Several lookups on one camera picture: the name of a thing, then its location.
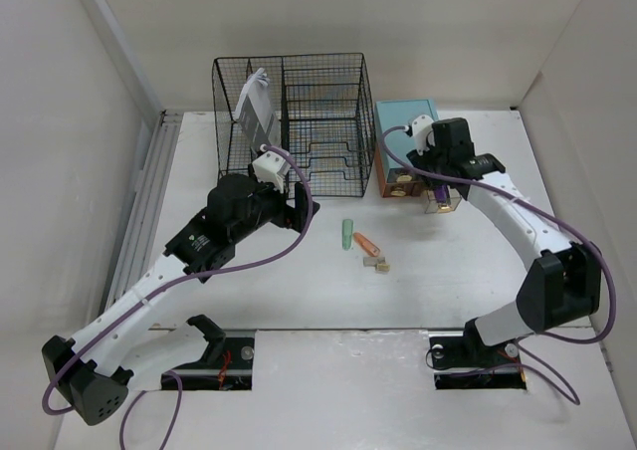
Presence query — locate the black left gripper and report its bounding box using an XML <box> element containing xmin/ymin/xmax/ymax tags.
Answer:
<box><xmin>230</xmin><ymin>164</ymin><xmax>318</xmax><ymax>244</ymax></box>

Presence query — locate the clear drawer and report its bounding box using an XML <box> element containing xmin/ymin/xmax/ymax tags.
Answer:
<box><xmin>421</xmin><ymin>185</ymin><xmax>462</xmax><ymax>214</ymax></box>

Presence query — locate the green highlighter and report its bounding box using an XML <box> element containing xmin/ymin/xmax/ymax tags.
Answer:
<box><xmin>341</xmin><ymin>218</ymin><xmax>353</xmax><ymax>251</ymax></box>

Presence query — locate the grey packaged notebook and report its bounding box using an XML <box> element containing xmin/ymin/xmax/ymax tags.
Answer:
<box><xmin>235</xmin><ymin>68</ymin><xmax>282</xmax><ymax>152</ymax></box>

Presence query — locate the purple black highlighter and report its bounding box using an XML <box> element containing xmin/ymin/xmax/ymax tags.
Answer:
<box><xmin>433</xmin><ymin>185</ymin><xmax>450</xmax><ymax>208</ymax></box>

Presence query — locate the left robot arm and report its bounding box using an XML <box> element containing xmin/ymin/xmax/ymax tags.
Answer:
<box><xmin>41</xmin><ymin>174</ymin><xmax>319</xmax><ymax>426</ymax></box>

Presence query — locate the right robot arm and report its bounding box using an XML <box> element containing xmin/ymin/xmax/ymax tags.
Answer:
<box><xmin>407</xmin><ymin>115</ymin><xmax>601</xmax><ymax>365</ymax></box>

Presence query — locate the teal drawer box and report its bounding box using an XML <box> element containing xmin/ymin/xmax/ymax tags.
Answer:
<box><xmin>374</xmin><ymin>99</ymin><xmax>438</xmax><ymax>184</ymax></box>

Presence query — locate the orange highlighter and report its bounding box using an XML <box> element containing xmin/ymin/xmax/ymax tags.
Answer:
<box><xmin>352</xmin><ymin>232</ymin><xmax>381</xmax><ymax>257</ymax></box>

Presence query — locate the small grey eraser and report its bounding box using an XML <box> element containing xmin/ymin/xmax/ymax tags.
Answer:
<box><xmin>362</xmin><ymin>256</ymin><xmax>386</xmax><ymax>267</ymax></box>

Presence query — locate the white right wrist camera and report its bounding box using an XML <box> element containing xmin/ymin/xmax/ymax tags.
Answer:
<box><xmin>408</xmin><ymin>114</ymin><xmax>434</xmax><ymax>155</ymax></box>

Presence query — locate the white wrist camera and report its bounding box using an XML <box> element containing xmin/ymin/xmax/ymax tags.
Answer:
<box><xmin>252</xmin><ymin>150</ymin><xmax>291</xmax><ymax>193</ymax></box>
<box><xmin>408</xmin><ymin>114</ymin><xmax>434</xmax><ymax>155</ymax></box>

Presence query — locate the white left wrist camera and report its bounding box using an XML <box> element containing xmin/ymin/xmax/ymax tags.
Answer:
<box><xmin>252</xmin><ymin>150</ymin><xmax>291</xmax><ymax>193</ymax></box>

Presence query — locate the black wire mesh organizer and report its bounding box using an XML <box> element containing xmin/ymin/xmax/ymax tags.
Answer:
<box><xmin>211</xmin><ymin>53</ymin><xmax>376</xmax><ymax>197</ymax></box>

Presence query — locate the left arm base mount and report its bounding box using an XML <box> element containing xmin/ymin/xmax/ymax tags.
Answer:
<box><xmin>173</xmin><ymin>315</ymin><xmax>256</xmax><ymax>391</ymax></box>

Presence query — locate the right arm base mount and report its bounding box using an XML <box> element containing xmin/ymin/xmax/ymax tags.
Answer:
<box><xmin>425</xmin><ymin>332</ymin><xmax>527</xmax><ymax>390</ymax></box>

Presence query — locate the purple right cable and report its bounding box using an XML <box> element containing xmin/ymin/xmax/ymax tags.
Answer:
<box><xmin>380</xmin><ymin>124</ymin><xmax>618</xmax><ymax>406</ymax></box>

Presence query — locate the purple cable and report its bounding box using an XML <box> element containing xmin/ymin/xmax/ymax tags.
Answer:
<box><xmin>380</xmin><ymin>124</ymin><xmax>618</xmax><ymax>406</ymax></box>
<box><xmin>42</xmin><ymin>144</ymin><xmax>322</xmax><ymax>450</ymax></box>

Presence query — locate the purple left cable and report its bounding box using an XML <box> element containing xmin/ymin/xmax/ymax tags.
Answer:
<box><xmin>42</xmin><ymin>144</ymin><xmax>322</xmax><ymax>450</ymax></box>

